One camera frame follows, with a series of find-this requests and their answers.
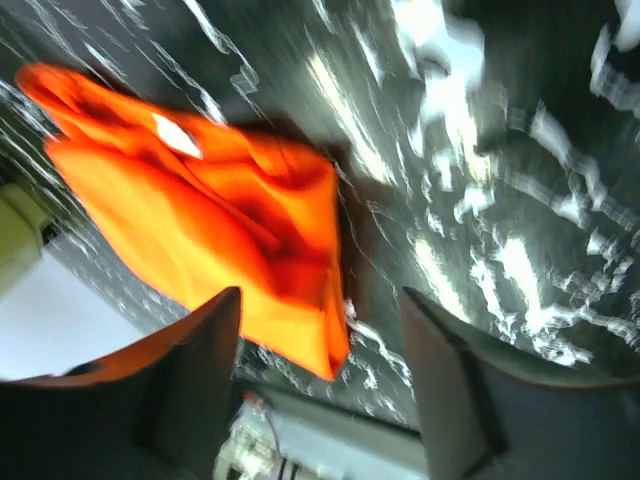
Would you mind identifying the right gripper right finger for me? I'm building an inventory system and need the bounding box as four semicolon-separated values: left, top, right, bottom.
400;288;639;479

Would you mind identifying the olive green plastic basket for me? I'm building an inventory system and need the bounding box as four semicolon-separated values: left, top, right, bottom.
1;183;51;296

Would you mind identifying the orange t shirt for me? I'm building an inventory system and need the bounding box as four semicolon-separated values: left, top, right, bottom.
16;63;349;381

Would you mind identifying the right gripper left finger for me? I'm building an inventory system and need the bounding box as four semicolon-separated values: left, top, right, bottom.
1;287;241;479

